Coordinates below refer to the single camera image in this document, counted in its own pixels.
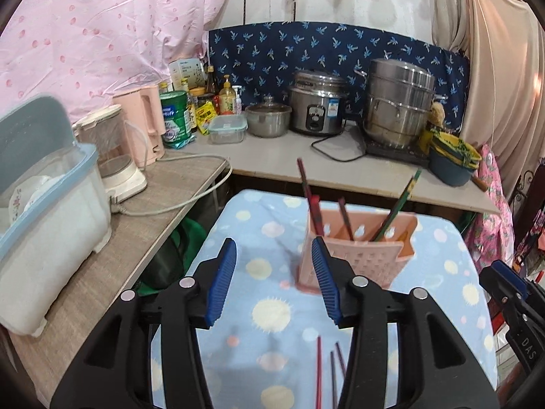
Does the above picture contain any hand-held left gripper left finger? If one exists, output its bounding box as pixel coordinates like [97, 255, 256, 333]
[50, 238, 237, 409]

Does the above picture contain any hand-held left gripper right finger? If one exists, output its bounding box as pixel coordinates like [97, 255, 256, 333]
[311, 236, 499, 409]

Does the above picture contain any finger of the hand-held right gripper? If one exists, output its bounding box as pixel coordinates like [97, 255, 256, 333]
[489, 261, 533, 301]
[479, 268, 529, 324]

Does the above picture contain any pink perforated utensil holder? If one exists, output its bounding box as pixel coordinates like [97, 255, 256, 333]
[295, 209, 418, 294]

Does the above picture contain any dark brown chopstick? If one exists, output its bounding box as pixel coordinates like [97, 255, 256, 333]
[298, 158, 320, 233]

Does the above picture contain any red chopstick black band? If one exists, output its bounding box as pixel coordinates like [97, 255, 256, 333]
[314, 336, 321, 409]

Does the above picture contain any green and black bag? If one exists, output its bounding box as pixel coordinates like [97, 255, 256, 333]
[136, 217, 203, 297]

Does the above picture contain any blue dotted tablecloth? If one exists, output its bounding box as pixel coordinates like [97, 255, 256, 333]
[149, 190, 499, 409]

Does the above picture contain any pink pineapple print garment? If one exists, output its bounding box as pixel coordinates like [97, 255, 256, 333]
[464, 145, 516, 265]

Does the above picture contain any blue plastic bowl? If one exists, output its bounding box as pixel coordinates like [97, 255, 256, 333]
[428, 145, 478, 187]

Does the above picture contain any white countertop appliance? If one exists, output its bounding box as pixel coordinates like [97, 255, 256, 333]
[72, 104, 148, 203]

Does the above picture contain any black induction cooker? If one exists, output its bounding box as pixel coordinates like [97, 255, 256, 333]
[362, 136, 431, 168]

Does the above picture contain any yellow green cloth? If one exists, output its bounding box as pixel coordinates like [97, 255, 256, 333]
[419, 130, 482, 165]

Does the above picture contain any clear food container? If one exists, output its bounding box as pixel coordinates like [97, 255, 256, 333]
[208, 115, 248, 144]

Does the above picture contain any yellow packet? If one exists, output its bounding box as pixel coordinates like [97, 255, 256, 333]
[196, 102, 218, 136]

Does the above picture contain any small pot glass lid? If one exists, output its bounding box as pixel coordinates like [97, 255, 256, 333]
[245, 96, 292, 138]

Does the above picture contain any steel rice cooker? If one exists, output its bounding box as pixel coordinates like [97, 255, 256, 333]
[289, 70, 347, 136]

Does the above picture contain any green tin can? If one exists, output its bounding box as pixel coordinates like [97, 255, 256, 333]
[159, 90, 194, 146]

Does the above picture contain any white dish box grey lid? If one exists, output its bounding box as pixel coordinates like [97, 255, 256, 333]
[0, 95, 113, 336]

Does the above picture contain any pink plastic jug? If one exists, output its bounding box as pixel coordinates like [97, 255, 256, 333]
[113, 85, 167, 169]

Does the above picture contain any yellow liquid bottle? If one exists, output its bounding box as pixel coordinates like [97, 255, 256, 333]
[218, 75, 237, 116]

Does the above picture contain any steel steamer pot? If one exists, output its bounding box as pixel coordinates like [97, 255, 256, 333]
[360, 58, 448, 148]

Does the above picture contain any beige curtain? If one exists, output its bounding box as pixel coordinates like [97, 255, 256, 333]
[434, 0, 545, 180]

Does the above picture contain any white carton green print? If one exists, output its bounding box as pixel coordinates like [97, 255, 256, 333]
[169, 58, 205, 92]

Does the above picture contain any navy floral cloth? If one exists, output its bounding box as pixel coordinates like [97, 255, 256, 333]
[207, 21, 471, 131]

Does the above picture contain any pink spotted sheet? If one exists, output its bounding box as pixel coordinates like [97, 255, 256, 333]
[0, 0, 248, 124]

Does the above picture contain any grey power cord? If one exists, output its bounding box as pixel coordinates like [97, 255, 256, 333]
[111, 157, 233, 216]

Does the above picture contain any black power cord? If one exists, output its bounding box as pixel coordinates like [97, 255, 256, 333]
[311, 134, 369, 163]

